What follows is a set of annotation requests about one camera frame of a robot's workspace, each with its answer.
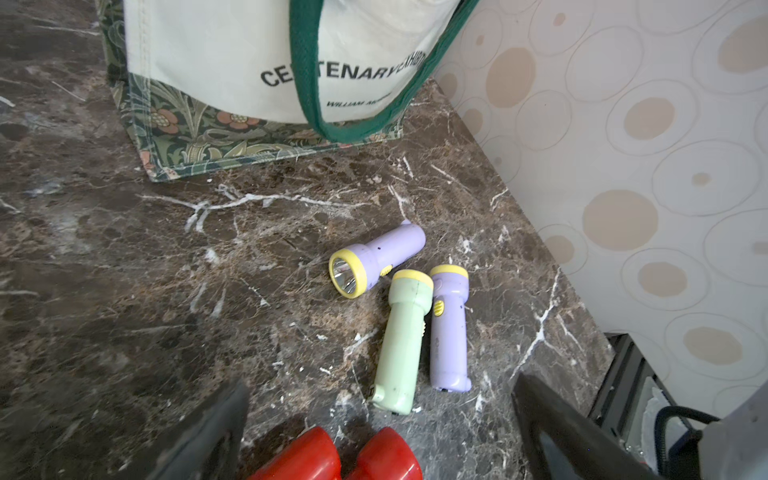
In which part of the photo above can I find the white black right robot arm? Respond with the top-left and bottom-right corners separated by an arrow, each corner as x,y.
654,385 -> 767,479

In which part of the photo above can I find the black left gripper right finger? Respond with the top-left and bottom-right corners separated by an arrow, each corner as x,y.
512,373 -> 657,479

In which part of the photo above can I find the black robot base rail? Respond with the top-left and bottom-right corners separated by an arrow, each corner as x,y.
588,332 -> 670,460

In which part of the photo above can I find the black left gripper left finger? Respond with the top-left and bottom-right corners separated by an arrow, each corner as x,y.
119,379 -> 249,479

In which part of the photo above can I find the red flashlight horizontal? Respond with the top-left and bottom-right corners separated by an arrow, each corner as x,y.
345,427 -> 424,480
248,426 -> 341,480

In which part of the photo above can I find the purple flashlight far right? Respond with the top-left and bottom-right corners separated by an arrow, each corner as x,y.
430,264 -> 472,392

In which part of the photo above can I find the green flashlight right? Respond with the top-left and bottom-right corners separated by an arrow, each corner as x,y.
372,269 -> 434,415

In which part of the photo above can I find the purple flashlight right horizontal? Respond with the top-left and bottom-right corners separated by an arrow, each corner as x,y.
328,220 -> 426,299

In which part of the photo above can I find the cream green tote bag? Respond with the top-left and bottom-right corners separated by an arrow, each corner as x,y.
96,0 -> 475,182

